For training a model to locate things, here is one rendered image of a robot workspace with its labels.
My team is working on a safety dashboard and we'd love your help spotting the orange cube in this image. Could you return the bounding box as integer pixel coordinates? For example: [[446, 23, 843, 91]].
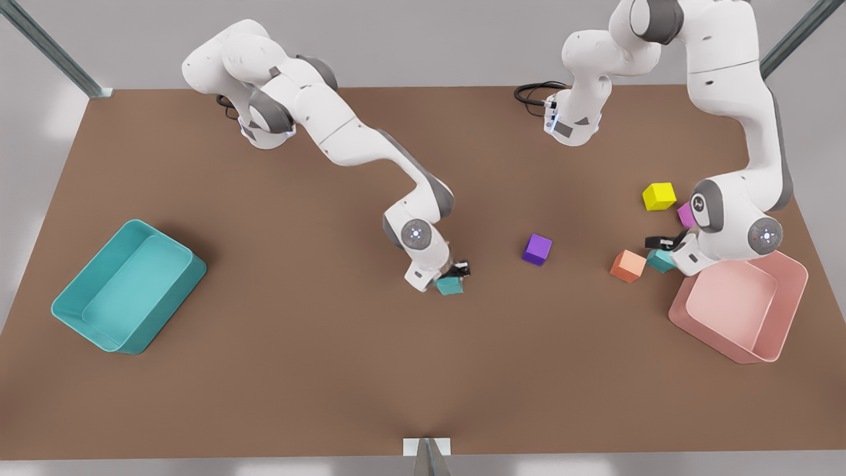
[[609, 249, 647, 284]]

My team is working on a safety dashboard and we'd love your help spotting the yellow cube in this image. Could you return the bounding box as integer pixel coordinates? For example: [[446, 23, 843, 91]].
[[642, 182, 677, 212]]

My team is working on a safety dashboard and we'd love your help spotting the purple cube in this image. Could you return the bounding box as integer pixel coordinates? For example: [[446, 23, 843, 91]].
[[521, 233, 553, 267]]

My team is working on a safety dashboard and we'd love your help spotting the pink plastic bin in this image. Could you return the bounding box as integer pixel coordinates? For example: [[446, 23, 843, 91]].
[[668, 249, 809, 365]]

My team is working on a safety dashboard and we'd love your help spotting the teal plastic bin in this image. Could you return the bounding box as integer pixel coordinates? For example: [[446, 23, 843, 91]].
[[51, 219, 208, 356]]

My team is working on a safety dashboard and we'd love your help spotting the silver frame post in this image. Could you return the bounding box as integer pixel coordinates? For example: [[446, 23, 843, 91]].
[[403, 437, 452, 476], [0, 0, 113, 100], [759, 0, 846, 80]]

